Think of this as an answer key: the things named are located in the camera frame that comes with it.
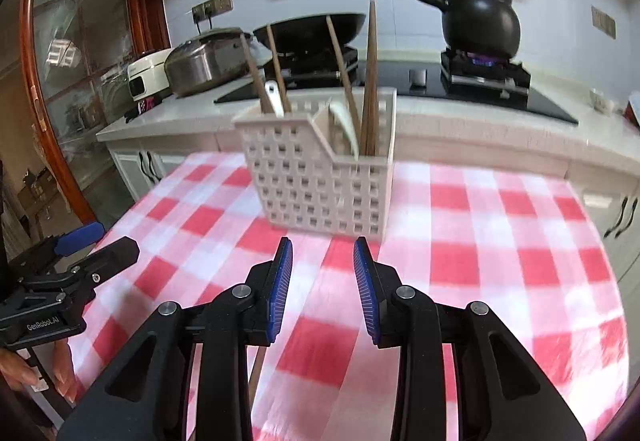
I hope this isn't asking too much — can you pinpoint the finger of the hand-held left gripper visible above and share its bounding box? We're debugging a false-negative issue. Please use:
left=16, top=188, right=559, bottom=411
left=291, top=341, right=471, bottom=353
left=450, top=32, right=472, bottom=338
left=55, top=222, right=104, bottom=256
left=75, top=236, right=141, bottom=294

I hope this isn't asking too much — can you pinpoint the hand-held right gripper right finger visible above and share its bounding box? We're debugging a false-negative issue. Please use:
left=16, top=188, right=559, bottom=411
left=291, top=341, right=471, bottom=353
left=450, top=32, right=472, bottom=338
left=353, top=237, right=586, bottom=441

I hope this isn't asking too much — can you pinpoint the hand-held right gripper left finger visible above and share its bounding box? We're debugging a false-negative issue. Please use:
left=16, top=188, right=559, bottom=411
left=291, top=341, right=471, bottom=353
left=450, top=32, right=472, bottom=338
left=57, top=237, right=293, bottom=441

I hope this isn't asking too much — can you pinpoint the brown wooden chopstick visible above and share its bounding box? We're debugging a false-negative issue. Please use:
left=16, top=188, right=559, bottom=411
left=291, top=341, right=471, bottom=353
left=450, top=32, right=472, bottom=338
left=265, top=24, right=293, bottom=116
left=325, top=16, right=362, bottom=146
left=361, top=0, right=376, bottom=156
left=370, top=0, right=381, bottom=156
left=248, top=348, right=267, bottom=404
left=240, top=33, right=276, bottom=116

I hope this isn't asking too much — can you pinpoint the white perforated plastic basket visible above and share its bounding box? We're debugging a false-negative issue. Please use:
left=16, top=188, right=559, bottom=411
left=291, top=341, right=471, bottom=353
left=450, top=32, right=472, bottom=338
left=234, top=88, right=397, bottom=238

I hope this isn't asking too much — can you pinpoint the person's left hand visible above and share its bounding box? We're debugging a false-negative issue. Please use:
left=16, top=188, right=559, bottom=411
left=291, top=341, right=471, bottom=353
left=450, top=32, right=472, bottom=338
left=0, top=338, right=78, bottom=404

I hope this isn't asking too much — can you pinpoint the red white checked tablecloth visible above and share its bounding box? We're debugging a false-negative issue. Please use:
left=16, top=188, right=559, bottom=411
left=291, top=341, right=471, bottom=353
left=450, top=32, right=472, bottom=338
left=67, top=151, right=632, bottom=441

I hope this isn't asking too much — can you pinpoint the wooden framed glass door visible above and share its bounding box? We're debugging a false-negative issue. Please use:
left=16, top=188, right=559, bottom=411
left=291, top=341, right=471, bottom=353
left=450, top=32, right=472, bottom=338
left=0, top=0, right=171, bottom=242

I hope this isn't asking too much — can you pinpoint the white kitchen appliance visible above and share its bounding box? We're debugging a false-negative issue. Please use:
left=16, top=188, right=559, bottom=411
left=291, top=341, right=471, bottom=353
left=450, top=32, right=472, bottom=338
left=125, top=48, right=173, bottom=102

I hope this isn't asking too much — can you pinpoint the silver electric cooking pot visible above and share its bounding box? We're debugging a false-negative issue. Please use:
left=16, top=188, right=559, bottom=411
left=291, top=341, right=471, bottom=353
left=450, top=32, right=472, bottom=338
left=164, top=27, right=261, bottom=98

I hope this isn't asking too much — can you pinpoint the black gas cooktop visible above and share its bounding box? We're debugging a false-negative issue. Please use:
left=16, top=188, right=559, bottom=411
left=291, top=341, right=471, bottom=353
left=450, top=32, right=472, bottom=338
left=214, top=48, right=580, bottom=126

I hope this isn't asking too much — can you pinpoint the black wok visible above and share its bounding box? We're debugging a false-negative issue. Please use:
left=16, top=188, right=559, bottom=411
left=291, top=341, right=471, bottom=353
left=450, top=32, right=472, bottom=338
left=252, top=12, right=368, bottom=56

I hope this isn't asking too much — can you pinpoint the black clay pot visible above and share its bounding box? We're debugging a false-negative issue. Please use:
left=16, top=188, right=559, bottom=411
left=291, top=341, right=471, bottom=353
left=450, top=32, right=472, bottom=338
left=414, top=0, right=522, bottom=59

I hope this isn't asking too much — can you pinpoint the small white bowl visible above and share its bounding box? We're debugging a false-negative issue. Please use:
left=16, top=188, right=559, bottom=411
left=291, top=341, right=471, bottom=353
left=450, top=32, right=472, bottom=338
left=590, top=88, right=615, bottom=114

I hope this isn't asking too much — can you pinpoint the wall power socket panel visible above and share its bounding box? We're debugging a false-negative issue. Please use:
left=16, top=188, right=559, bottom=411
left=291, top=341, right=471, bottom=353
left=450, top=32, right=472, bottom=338
left=591, top=6, right=617, bottom=39
left=191, top=0, right=233, bottom=22

